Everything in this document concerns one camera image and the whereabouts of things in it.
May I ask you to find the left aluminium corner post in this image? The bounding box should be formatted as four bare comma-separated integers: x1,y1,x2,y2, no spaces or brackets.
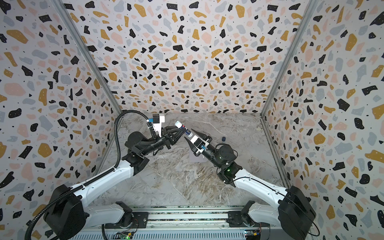
51,1,122,115

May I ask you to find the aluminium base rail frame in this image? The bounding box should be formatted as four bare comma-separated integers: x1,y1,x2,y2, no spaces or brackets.
59,205,319,240

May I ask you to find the black corrugated cable conduit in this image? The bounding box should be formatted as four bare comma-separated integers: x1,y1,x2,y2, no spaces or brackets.
24,110,150,240

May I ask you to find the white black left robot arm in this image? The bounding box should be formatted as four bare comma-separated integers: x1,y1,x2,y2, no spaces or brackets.
44,126,185,240

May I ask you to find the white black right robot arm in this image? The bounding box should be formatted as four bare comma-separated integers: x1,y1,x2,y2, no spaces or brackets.
185,130,316,240

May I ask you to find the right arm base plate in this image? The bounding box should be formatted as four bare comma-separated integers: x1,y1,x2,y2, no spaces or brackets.
226,211,261,228

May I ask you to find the aluminium corner post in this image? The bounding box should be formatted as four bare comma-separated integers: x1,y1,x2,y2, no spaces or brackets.
51,1,122,115
259,0,320,118

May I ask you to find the blue glue stick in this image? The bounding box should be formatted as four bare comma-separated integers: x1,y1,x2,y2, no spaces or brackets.
175,121,193,138

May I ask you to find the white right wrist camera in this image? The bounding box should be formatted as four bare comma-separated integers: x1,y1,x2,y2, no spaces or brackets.
189,134,210,157

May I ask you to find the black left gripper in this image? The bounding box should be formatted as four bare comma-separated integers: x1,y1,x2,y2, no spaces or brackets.
141,127,185,158

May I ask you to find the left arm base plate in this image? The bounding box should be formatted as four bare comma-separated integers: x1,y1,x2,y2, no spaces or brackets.
119,212,149,230

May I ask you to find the lavender envelope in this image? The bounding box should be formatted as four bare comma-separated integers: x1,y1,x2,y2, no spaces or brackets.
189,153,208,163

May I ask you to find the right aluminium corner post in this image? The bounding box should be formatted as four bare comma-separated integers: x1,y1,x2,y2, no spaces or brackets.
259,0,320,118

